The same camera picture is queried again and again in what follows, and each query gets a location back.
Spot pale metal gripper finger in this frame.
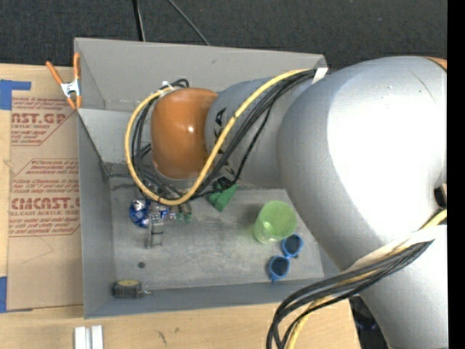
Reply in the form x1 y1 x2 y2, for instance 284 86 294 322
155 212 165 247
145 212 157 249

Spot brown cardboard board red print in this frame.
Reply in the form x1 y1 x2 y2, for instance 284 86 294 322
0 63 86 314

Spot grey metal bin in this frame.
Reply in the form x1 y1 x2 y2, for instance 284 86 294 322
73 37 354 320

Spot green translucent plastic cup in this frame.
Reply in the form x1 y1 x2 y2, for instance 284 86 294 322
252 199 299 245

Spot blue sunglasses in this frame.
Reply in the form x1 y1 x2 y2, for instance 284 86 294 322
267 233 304 282

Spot blue and white crumpled packet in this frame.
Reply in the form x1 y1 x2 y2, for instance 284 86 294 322
129 198 170 229

